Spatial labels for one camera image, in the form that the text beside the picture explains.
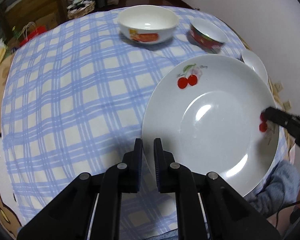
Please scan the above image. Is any white bowl red emblem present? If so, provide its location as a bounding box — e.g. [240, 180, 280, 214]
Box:
[241, 49, 268, 85]

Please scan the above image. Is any red rimmed bowl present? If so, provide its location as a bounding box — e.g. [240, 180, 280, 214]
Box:
[190, 18, 228, 53]

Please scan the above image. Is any white cartoon bowl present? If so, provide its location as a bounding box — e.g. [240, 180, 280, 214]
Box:
[117, 5, 179, 44]

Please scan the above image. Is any wicker basket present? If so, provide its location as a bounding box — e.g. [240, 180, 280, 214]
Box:
[67, 0, 95, 20]

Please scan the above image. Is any red paper bag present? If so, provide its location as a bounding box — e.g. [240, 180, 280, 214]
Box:
[19, 22, 47, 47]

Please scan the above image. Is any large cherry plate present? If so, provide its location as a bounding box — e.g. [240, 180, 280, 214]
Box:
[142, 54, 280, 197]

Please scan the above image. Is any blue plaid cloth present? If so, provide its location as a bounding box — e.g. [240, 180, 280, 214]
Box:
[1, 8, 244, 221]

